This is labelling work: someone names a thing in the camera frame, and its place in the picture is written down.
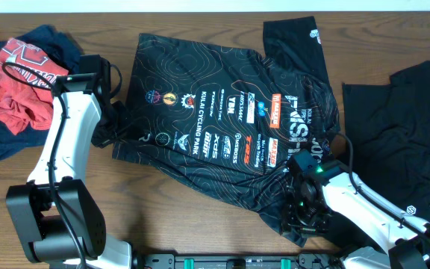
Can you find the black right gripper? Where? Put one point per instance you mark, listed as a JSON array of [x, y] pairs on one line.
[[289, 220]]

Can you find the black printed cycling jersey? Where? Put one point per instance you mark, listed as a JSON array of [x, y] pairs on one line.
[[225, 121]]

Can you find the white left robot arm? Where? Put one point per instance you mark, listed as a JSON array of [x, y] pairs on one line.
[[55, 217]]

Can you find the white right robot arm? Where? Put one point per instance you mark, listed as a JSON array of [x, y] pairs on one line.
[[402, 240]]

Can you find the plain black shirt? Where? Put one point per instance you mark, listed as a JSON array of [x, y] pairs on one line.
[[389, 127]]

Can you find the red printed t-shirt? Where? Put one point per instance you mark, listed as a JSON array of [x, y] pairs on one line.
[[25, 100]]

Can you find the navy blue t-shirt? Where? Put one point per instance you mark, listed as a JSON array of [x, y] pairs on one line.
[[65, 53]]

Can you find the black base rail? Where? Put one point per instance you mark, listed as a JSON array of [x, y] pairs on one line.
[[196, 261]]

